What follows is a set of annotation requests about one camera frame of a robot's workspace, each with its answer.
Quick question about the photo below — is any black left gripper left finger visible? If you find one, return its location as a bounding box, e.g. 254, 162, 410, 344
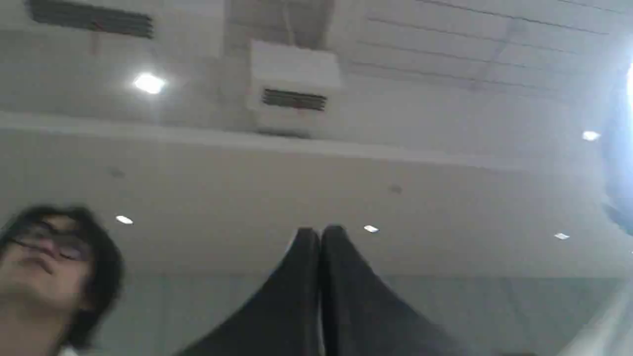
179, 227, 319, 356

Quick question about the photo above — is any white ceiling air conditioner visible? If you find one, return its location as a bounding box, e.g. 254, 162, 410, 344
246, 40, 343, 139

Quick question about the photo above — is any dark ceiling vent grille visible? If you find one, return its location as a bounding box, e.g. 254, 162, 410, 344
25, 0, 154, 39

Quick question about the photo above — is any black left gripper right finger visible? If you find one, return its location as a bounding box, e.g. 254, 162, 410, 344
320, 225, 470, 356

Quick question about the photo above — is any person in patterned jacket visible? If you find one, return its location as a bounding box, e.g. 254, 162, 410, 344
0, 205, 124, 356

